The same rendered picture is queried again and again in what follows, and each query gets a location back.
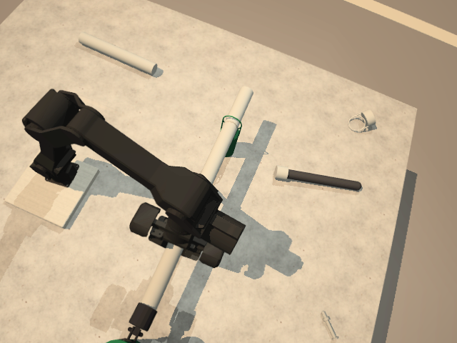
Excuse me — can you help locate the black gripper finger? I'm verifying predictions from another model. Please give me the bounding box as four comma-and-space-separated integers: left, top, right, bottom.
149, 216, 168, 248
181, 247, 201, 261

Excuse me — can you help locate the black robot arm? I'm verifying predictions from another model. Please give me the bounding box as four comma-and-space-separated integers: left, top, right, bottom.
22, 89, 246, 255

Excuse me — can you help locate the green cylinder with hook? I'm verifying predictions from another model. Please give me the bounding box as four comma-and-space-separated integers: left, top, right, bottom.
221, 115, 242, 157

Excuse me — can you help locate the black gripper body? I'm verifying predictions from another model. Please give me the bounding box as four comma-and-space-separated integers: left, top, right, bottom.
129, 202, 224, 268

